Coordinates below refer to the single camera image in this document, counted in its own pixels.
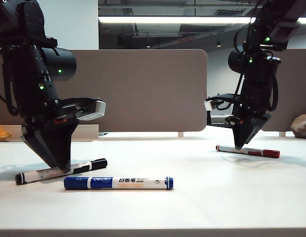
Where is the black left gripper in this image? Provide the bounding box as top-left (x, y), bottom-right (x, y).
top-left (21, 103), bottom-right (81, 173)

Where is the wide brown desk partition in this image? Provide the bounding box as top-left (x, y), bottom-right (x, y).
top-left (0, 48), bottom-right (208, 133)

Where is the orange object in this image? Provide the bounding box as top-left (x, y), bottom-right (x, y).
top-left (0, 124), bottom-right (12, 142)

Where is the blue cap whiteboard marker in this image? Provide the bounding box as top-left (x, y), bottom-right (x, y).
top-left (63, 176), bottom-right (175, 191)

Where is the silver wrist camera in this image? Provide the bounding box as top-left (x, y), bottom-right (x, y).
top-left (204, 98), bottom-right (218, 111)
top-left (78, 98), bottom-right (106, 121)

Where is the black right camera bracket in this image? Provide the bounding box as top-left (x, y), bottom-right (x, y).
top-left (206, 93), bottom-right (242, 105)

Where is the narrow brown desk partition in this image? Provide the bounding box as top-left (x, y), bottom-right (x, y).
top-left (260, 48), bottom-right (306, 132)

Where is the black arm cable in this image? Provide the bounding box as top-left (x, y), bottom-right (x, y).
top-left (1, 56), bottom-right (20, 117)
top-left (267, 71), bottom-right (279, 112)

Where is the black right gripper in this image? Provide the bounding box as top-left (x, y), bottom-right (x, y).
top-left (226, 103), bottom-right (271, 151)

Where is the black left camera bracket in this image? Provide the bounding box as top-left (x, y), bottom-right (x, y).
top-left (56, 97), bottom-right (101, 111)

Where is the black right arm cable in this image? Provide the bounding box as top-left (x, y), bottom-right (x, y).
top-left (267, 71), bottom-right (279, 112)

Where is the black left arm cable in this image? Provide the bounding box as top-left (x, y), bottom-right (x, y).
top-left (1, 56), bottom-right (20, 117)

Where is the long ceiling light strip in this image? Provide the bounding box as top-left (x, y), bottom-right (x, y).
top-left (98, 16), bottom-right (306, 25)

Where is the red cap whiteboard marker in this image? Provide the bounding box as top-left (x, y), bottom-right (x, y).
top-left (216, 145), bottom-right (281, 158)

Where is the black cap whiteboard marker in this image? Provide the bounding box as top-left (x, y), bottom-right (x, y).
top-left (14, 158), bottom-right (108, 186)

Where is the brown crumpled object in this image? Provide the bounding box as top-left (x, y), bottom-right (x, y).
top-left (290, 114), bottom-right (306, 138)

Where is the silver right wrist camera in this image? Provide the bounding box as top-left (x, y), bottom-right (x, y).
top-left (204, 98), bottom-right (218, 111)

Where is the black camera bracket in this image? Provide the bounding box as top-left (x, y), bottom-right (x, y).
top-left (56, 97), bottom-right (101, 111)
top-left (206, 93), bottom-right (242, 105)

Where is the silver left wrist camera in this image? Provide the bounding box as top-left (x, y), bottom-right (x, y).
top-left (78, 98), bottom-right (106, 121)

